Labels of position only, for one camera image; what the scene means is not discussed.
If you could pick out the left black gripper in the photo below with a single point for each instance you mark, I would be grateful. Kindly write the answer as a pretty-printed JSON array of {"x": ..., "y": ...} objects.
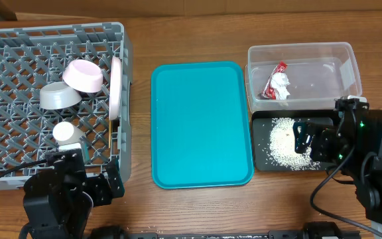
[{"x": 97, "y": 184}]

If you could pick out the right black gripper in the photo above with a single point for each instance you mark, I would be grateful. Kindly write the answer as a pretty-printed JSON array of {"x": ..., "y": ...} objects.
[{"x": 316, "y": 143}]

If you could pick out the pile of white rice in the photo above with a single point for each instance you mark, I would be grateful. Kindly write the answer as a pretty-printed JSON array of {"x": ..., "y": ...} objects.
[{"x": 279, "y": 153}]

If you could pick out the red snack wrapper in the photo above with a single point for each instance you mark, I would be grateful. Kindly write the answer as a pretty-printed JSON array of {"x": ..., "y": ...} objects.
[{"x": 267, "y": 92}]

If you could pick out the white tissue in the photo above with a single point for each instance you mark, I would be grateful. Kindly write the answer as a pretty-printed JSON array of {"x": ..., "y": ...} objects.
[{"x": 279, "y": 84}]

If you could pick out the wooden chopstick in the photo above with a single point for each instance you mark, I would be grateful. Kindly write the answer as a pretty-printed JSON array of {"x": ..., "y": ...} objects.
[{"x": 109, "y": 134}]

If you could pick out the white ceramic cup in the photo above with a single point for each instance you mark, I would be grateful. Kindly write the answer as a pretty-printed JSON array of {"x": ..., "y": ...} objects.
[{"x": 66, "y": 133}]

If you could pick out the grey shallow bowl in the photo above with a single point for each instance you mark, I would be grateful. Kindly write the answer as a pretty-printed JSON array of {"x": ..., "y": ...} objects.
[{"x": 58, "y": 95}]

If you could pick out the small pink-rimmed white bowl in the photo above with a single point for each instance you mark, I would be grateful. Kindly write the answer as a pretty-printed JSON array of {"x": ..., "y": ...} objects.
[{"x": 83, "y": 76}]

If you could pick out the large white round plate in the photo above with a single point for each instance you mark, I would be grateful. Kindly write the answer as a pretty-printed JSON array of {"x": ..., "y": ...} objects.
[{"x": 115, "y": 88}]

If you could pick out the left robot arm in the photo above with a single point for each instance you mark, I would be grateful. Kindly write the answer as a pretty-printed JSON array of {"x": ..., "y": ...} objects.
[{"x": 59, "y": 201}]

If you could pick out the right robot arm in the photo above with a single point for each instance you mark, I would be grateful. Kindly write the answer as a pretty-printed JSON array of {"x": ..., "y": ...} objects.
[{"x": 354, "y": 146}]

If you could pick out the black plastic waste tray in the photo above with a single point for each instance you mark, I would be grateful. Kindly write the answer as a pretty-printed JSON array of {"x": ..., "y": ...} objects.
[{"x": 261, "y": 126}]

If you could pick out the clear plastic waste bin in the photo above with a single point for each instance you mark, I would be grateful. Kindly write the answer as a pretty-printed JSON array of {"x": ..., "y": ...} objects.
[{"x": 318, "y": 72}]

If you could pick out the grey plastic dishwasher rack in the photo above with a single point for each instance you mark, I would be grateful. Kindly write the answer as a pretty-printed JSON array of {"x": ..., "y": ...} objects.
[{"x": 33, "y": 57}]

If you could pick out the teal plastic serving tray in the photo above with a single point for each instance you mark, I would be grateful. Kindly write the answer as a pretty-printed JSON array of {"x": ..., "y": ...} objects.
[{"x": 200, "y": 133}]

